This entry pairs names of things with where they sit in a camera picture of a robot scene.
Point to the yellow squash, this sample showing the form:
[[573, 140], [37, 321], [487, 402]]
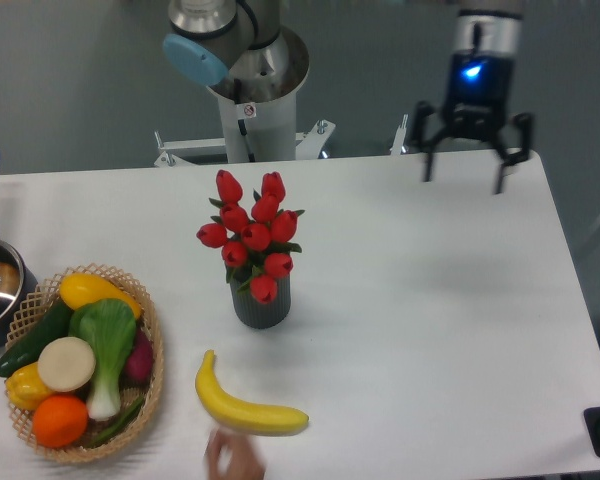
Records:
[[80, 289]]

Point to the red tulip bouquet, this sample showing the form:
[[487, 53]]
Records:
[[256, 245]]

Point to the purple sweet potato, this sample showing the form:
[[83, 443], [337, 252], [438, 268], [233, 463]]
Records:
[[139, 364]]

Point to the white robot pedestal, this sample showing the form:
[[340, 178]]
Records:
[[256, 99]]

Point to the woven wicker basket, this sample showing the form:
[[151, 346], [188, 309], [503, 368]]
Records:
[[31, 311]]

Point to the blurred human hand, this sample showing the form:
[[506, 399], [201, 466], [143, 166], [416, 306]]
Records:
[[232, 456]]

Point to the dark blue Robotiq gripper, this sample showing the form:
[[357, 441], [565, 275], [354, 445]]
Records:
[[475, 95]]

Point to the beige round slice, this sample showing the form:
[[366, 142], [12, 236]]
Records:
[[66, 364]]

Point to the green cucumber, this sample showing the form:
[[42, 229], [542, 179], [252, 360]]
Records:
[[53, 325]]

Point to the green bok choy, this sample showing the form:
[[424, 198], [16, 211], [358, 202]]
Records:
[[108, 326]]

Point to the orange fruit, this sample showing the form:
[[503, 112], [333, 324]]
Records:
[[59, 420]]

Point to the green bean pod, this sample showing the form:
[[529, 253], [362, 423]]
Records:
[[128, 415]]

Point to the yellow banana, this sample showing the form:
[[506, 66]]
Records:
[[242, 415]]

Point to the dark grey ribbed vase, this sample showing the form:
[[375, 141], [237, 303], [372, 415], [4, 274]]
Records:
[[257, 315]]

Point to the yellow bell pepper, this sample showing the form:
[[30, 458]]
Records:
[[25, 388]]

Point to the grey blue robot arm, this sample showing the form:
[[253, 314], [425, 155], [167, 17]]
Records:
[[229, 28]]

